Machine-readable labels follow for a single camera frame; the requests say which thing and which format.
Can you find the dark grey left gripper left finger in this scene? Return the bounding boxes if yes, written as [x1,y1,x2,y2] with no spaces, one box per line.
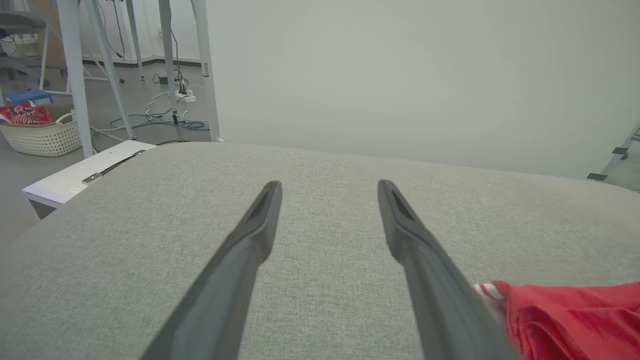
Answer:
[139,180,284,360]

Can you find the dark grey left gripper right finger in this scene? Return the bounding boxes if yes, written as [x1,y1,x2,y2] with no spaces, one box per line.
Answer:
[377,179,522,360]

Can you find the red and white garment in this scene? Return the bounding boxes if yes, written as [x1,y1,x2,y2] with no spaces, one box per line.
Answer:
[472,280,640,360]

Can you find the thin grey metal leg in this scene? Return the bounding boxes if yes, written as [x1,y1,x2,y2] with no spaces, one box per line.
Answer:
[158,0,179,124]

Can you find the slanted grey metal leg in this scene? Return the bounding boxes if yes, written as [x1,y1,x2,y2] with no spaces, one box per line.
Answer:
[84,0,137,141]

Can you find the white woven laundry basket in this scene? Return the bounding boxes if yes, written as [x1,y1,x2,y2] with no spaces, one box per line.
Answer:
[0,111,83,158]

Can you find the thick grey metal leg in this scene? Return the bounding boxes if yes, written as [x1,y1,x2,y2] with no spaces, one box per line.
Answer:
[55,0,96,159]

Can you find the red patterned clothes in basket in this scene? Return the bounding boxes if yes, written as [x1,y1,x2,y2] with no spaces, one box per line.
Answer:
[0,100,55,126]

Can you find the blue flat box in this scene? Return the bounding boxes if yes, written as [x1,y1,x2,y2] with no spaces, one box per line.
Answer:
[2,89,54,106]

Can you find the blue floor cable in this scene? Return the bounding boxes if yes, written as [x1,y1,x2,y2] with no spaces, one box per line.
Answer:
[109,113,207,132]

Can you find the white floor cable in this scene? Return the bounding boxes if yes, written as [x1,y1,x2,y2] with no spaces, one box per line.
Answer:
[90,90,193,143]

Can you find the grey metal frame leg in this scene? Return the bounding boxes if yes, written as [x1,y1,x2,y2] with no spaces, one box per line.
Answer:
[190,0,224,143]

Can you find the grey metal frame with clamps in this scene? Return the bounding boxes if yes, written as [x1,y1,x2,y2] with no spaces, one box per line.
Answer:
[586,127,640,182]

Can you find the black hanging cable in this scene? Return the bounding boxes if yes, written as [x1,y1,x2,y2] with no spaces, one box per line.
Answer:
[168,0,187,96]

